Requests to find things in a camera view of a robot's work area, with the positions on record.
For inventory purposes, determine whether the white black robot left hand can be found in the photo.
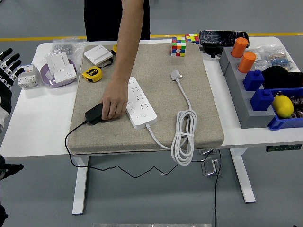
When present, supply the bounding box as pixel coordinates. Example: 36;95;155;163
0;48;26;133

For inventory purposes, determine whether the person's left hand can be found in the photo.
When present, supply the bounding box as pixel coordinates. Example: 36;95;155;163
99;80;130;121

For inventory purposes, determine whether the black plug adapter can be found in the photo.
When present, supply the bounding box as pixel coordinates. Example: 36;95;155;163
84;103;105;125

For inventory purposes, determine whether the white power strip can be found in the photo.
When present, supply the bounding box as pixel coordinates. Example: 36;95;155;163
126;76;158;130

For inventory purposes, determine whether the circuit board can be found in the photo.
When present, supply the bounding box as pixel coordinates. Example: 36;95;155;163
274;89;303;119

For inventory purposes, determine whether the white circuit breaker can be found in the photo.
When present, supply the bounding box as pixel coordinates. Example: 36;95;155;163
17;64;41;90

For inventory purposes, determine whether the yellow tape measure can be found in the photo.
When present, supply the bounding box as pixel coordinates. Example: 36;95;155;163
81;66;104;83

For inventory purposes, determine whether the purple bowl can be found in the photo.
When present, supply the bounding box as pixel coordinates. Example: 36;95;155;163
40;59;78;88

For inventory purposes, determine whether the grey-brown mat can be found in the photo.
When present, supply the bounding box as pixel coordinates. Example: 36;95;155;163
67;43;225;156

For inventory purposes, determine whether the white socket panel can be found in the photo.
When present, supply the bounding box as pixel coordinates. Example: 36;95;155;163
53;65;78;84

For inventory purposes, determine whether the plastic bag of metal parts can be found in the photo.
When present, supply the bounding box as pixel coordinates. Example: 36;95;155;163
52;39;87;63

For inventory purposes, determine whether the large Rubik's cube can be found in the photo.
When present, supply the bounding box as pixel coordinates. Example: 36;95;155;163
171;37;187;57

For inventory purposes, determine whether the white table leg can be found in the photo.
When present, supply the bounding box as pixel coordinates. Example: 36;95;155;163
229;148;257;203
71;156;89;215

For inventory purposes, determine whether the small Rubik's cube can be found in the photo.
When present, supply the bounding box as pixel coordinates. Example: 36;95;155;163
185;33;200;45

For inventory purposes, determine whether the grey stepped block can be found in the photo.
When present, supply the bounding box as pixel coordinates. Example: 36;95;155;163
219;47;277;129

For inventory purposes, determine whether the black plastic-wrapped box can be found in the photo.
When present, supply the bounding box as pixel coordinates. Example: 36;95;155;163
199;29;250;59

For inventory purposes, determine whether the orange cylinder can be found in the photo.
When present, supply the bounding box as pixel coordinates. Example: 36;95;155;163
231;37;249;58
237;52;257;74

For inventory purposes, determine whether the blue block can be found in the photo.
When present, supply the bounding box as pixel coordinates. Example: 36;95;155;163
250;88;275;112
242;70;265;92

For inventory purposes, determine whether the plastic bag of small parts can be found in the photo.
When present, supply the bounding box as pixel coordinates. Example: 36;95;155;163
248;46;295;71

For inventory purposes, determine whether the black cap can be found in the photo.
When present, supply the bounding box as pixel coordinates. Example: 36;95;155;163
261;66;303;89

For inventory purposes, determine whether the yellow lemon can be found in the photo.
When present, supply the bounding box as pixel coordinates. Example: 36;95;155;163
271;95;294;119

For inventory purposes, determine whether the blue bin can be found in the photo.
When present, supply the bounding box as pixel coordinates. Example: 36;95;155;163
267;87;303;131

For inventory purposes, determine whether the table control panel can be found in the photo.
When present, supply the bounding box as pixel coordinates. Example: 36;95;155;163
265;144;303;152

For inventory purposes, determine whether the white wall switch plate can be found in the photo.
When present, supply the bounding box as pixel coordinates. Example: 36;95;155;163
84;44;113;64

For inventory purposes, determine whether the yellow black strapped tool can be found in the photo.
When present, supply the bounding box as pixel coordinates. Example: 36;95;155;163
100;44;118;70

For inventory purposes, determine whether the white switch panel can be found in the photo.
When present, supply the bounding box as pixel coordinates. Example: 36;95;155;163
45;52;71;76

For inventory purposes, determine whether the white power strip cable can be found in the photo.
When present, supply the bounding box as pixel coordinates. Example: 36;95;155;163
146;69;198;166

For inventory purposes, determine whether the thin black plug cord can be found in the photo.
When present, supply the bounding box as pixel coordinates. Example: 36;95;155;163
64;120;179;179

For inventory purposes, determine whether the metal bracket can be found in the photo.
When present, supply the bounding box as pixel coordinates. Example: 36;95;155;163
200;157;220;177
198;148;217;156

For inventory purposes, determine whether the black floor cable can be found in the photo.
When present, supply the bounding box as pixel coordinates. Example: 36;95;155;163
214;148;222;227

